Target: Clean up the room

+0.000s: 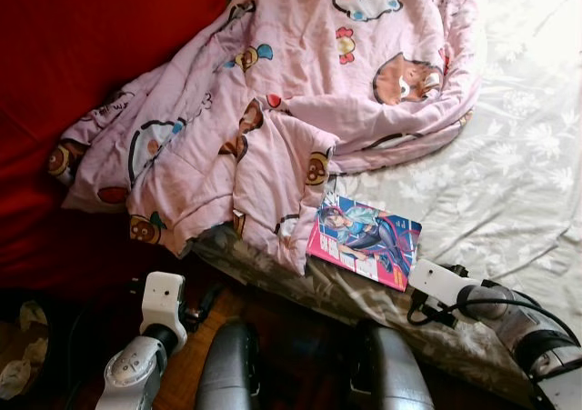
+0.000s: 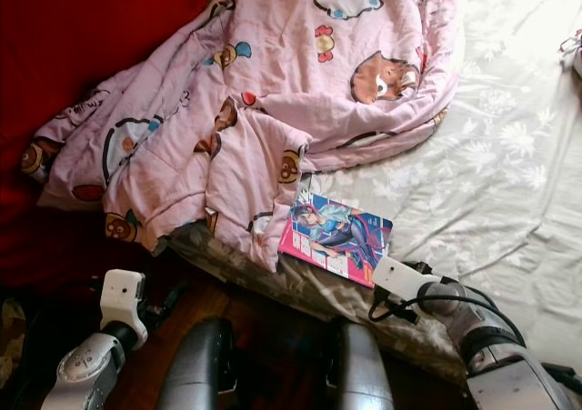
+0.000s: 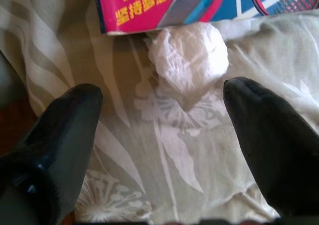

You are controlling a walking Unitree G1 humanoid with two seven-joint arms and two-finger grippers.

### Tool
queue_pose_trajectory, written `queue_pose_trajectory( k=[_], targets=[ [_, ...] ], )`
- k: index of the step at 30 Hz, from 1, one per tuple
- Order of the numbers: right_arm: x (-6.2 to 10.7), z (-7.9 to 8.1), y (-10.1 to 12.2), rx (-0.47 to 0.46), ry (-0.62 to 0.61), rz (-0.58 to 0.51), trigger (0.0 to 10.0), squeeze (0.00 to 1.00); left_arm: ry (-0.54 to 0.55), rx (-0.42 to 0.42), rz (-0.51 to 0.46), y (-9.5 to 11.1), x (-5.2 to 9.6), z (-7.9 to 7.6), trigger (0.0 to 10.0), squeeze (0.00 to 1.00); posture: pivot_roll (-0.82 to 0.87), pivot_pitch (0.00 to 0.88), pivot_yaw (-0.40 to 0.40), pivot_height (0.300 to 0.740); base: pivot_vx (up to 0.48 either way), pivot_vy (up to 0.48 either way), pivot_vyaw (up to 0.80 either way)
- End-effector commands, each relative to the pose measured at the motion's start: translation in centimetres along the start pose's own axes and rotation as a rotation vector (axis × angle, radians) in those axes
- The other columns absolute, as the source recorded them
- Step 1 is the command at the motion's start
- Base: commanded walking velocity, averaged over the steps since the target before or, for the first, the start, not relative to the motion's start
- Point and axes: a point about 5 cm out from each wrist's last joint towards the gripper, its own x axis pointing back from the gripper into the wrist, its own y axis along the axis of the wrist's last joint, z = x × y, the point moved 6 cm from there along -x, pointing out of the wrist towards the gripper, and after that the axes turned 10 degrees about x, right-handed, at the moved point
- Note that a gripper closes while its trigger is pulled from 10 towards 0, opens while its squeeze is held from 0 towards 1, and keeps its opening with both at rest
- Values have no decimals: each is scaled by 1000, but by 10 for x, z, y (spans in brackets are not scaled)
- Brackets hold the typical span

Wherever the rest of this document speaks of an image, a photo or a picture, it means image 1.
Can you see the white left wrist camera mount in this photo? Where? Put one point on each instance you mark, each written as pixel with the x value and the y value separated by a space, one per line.
pixel 164 301

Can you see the colourful anime magazine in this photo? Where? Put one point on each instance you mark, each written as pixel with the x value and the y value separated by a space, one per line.
pixel 364 237

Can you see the large red cushion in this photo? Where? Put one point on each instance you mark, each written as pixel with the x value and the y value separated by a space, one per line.
pixel 55 64

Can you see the silver right robot leg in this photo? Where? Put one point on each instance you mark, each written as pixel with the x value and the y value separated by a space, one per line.
pixel 396 374

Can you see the pink cartoon print quilt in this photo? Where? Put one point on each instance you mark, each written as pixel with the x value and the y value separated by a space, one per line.
pixel 273 83

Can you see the bed with white floral sheet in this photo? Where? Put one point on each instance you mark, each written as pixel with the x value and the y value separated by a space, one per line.
pixel 509 155

